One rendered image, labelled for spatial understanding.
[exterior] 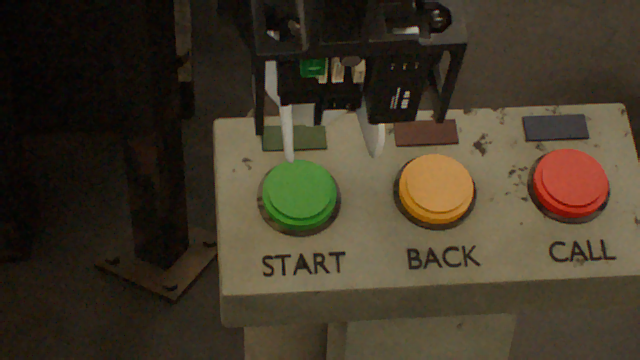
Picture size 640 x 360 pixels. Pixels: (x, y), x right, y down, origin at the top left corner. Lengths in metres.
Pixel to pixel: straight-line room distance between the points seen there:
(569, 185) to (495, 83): 1.10
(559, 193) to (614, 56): 1.22
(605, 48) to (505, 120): 1.20
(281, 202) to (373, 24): 0.24
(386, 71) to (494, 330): 0.30
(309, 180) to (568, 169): 0.14
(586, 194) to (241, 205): 0.19
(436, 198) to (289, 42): 0.25
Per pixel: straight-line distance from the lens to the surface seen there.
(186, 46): 1.61
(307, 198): 0.60
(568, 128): 0.66
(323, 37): 0.37
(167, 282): 1.37
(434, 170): 0.61
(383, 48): 0.37
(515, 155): 0.64
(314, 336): 0.85
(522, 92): 1.72
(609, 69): 1.80
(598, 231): 0.63
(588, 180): 0.63
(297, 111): 0.51
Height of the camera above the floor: 1.01
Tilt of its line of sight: 42 degrees down
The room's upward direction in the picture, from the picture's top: 2 degrees clockwise
